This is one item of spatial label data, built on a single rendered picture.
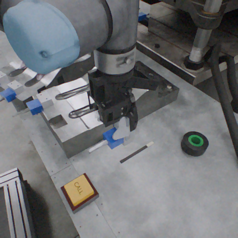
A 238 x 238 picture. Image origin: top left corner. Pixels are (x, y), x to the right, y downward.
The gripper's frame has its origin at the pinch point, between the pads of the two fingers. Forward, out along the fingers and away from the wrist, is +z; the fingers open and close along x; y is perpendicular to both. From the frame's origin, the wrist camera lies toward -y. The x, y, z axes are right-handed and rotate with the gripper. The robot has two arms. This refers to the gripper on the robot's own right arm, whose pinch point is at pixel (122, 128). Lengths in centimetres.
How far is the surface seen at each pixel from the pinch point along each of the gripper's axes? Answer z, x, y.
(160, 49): 16, -47, -62
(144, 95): 3.1, -10.0, -16.7
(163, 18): 9, -64, -78
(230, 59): 5, -8, -62
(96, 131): 8.9, -10.0, 2.9
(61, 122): 8.8, -20.0, 10.9
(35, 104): 4.7, -28.4, 15.4
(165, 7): 3, -64, -78
